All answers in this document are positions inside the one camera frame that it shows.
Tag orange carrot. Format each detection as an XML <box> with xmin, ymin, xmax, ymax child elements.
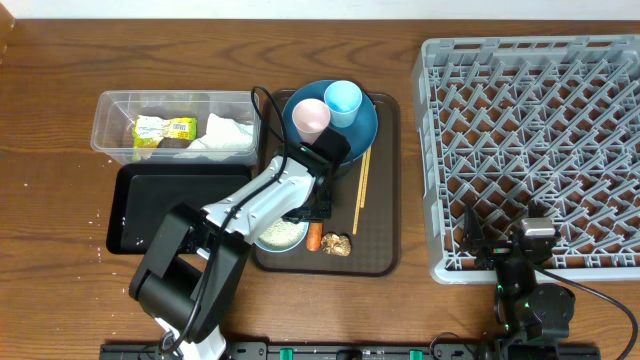
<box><xmin>306</xmin><ymin>222</ymin><xmax>323</xmax><ymax>252</ymax></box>

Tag pile of white rice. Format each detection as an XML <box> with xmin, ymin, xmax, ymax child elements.
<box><xmin>259</xmin><ymin>219</ymin><xmax>307</xmax><ymax>250</ymax></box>

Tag brown mushroom piece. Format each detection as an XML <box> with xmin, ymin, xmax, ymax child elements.
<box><xmin>321</xmin><ymin>233</ymin><xmax>352</xmax><ymax>257</ymax></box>

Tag light blue bowl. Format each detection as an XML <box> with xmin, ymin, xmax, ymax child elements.
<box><xmin>254</xmin><ymin>219</ymin><xmax>310</xmax><ymax>254</ymax></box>

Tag white napkin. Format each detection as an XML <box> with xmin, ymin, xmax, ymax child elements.
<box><xmin>188</xmin><ymin>113</ymin><xmax>254</xmax><ymax>151</ymax></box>

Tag yellow green snack wrapper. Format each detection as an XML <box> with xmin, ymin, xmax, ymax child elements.
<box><xmin>132</xmin><ymin>115</ymin><xmax>197</xmax><ymax>161</ymax></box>

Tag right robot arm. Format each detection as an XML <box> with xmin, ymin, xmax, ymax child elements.
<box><xmin>461</xmin><ymin>204</ymin><xmax>575</xmax><ymax>359</ymax></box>

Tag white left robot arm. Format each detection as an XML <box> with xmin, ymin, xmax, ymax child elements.
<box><xmin>129</xmin><ymin>128</ymin><xmax>351</xmax><ymax>359</ymax></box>

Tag grey dishwasher rack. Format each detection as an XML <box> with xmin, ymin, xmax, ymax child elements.
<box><xmin>412</xmin><ymin>35</ymin><xmax>639</xmax><ymax>284</ymax></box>

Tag pink cup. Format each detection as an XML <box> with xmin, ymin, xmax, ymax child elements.
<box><xmin>292</xmin><ymin>98</ymin><xmax>331</xmax><ymax>144</ymax></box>

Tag right wooden chopstick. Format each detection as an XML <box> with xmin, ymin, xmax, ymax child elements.
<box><xmin>359</xmin><ymin>147</ymin><xmax>372</xmax><ymax>208</ymax></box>

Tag wooden chopstick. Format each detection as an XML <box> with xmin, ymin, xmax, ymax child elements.
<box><xmin>352</xmin><ymin>149</ymin><xmax>369</xmax><ymax>235</ymax></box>
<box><xmin>359</xmin><ymin>147</ymin><xmax>372</xmax><ymax>208</ymax></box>

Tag dark blue plate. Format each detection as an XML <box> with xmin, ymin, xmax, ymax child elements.
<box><xmin>282</xmin><ymin>80</ymin><xmax>379</xmax><ymax>166</ymax></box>

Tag light blue cup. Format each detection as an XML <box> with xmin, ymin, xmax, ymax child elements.
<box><xmin>323</xmin><ymin>80</ymin><xmax>363</xmax><ymax>128</ymax></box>

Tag left wooden chopstick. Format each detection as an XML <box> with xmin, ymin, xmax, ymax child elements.
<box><xmin>352</xmin><ymin>149</ymin><xmax>369</xmax><ymax>235</ymax></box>

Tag brown serving tray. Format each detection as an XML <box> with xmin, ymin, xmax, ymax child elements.
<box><xmin>253</xmin><ymin>93</ymin><xmax>401</xmax><ymax>277</ymax></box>

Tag clear plastic bin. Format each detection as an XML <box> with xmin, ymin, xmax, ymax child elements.
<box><xmin>91</xmin><ymin>90</ymin><xmax>261</xmax><ymax>166</ymax></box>

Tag black plastic tray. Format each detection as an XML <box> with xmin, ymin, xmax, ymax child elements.
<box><xmin>106</xmin><ymin>163</ymin><xmax>252</xmax><ymax>255</ymax></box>

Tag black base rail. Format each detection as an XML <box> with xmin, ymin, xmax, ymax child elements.
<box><xmin>99</xmin><ymin>340</ymin><xmax>601</xmax><ymax>360</ymax></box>

